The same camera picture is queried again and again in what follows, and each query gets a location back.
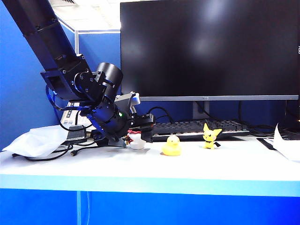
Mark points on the grey monitor stand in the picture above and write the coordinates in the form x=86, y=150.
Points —
x=201, y=110

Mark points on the white plastic bag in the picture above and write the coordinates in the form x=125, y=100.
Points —
x=35, y=141

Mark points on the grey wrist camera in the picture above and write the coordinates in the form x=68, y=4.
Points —
x=130, y=100

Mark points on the aluminium partition post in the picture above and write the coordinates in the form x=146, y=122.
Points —
x=77, y=42

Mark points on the yellow rubber duck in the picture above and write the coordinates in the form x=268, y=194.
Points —
x=172, y=147

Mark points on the black mechanical keyboard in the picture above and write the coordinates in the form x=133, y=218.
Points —
x=187, y=128

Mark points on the beige tent desk calendar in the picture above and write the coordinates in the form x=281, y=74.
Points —
x=68, y=117

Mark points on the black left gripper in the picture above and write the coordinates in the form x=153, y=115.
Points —
x=144, y=120

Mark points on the white paper sheet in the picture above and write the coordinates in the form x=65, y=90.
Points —
x=284, y=145

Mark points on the yellow Pichu figure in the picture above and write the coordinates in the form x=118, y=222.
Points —
x=209, y=138

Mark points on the black grey adapter hub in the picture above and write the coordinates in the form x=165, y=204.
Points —
x=76, y=133

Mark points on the white jar doll red trim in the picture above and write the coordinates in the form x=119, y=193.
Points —
x=137, y=141

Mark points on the large black computer monitor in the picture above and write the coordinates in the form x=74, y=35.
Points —
x=208, y=49

